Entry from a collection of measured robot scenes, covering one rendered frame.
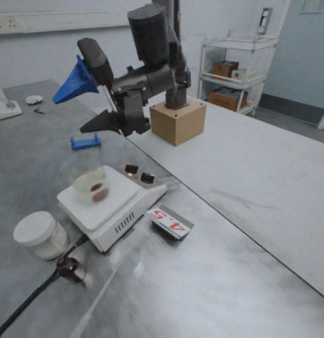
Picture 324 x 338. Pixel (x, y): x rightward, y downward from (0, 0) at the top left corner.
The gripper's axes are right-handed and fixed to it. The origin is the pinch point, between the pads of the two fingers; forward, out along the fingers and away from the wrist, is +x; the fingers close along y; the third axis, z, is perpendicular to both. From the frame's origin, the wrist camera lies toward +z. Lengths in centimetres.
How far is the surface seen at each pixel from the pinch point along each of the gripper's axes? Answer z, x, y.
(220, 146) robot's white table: 10.7, -31.1, 27.4
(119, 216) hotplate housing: 18.6, 4.4, 7.6
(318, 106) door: -10, -251, 163
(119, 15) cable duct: -133, -50, 57
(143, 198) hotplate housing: 17.2, -0.9, 10.3
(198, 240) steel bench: 29.9, -6.7, 12.8
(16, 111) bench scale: -58, 34, 39
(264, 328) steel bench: 43.7, -7.6, 6.9
